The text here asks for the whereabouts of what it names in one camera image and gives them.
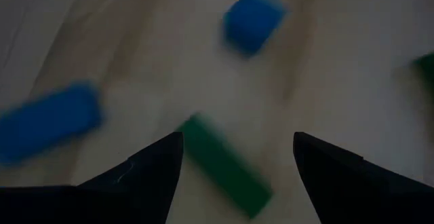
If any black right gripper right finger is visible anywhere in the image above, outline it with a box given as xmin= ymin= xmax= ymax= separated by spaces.
xmin=292 ymin=131 xmax=434 ymax=224

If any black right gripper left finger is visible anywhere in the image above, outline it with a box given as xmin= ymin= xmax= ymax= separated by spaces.
xmin=0 ymin=131 xmax=184 ymax=224

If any green long block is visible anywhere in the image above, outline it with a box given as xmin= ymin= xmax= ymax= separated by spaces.
xmin=176 ymin=112 xmax=274 ymax=220

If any blue long block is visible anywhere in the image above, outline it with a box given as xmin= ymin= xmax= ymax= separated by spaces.
xmin=0 ymin=81 xmax=104 ymax=166

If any green cube block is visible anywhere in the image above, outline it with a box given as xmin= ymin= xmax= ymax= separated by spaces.
xmin=412 ymin=51 xmax=434 ymax=92

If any blue cube block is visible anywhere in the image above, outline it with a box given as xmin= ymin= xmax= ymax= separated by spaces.
xmin=222 ymin=0 xmax=289 ymax=58

